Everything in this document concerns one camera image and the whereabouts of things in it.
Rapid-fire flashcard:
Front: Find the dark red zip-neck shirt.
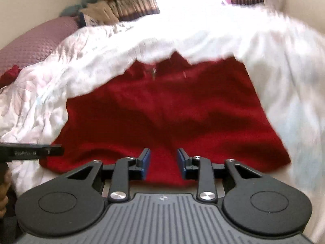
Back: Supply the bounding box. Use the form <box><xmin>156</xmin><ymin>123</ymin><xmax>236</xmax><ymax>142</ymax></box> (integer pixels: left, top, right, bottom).
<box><xmin>40</xmin><ymin>53</ymin><xmax>290</xmax><ymax>186</ymax></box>

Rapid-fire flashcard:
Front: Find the person's left hand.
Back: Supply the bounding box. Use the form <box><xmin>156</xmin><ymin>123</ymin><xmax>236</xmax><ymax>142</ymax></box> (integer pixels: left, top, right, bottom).
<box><xmin>0</xmin><ymin>169</ymin><xmax>12</xmax><ymax>219</ymax></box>

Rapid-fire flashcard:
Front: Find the small red cloth at left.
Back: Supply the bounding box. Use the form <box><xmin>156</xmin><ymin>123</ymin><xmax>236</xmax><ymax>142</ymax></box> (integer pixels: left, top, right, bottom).
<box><xmin>0</xmin><ymin>65</ymin><xmax>21</xmax><ymax>88</ymax></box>

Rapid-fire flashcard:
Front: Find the pink quilted pillow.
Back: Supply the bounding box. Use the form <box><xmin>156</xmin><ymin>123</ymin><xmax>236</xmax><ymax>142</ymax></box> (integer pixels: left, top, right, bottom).
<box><xmin>1</xmin><ymin>16</ymin><xmax>80</xmax><ymax>74</ymax></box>

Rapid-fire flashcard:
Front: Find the white floral fleece blanket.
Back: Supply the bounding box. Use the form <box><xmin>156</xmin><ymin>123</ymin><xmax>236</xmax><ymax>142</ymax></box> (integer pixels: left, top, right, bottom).
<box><xmin>1</xmin><ymin>5</ymin><xmax>324</xmax><ymax>194</ymax></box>

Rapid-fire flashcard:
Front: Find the teal plush item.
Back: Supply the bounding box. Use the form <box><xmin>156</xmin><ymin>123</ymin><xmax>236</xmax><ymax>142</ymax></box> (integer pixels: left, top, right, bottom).
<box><xmin>60</xmin><ymin>0</ymin><xmax>98</xmax><ymax>17</ymax></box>

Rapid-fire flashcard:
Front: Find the beige plush blanket pile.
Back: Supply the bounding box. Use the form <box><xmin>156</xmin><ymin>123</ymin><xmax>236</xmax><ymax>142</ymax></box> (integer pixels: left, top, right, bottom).
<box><xmin>79</xmin><ymin>1</ymin><xmax>119</xmax><ymax>26</ymax></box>

